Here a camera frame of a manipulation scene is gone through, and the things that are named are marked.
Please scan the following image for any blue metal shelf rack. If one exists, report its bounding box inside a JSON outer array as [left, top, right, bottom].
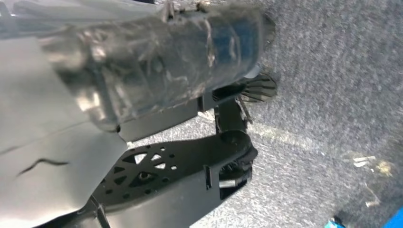
[[326, 206, 403, 228]]

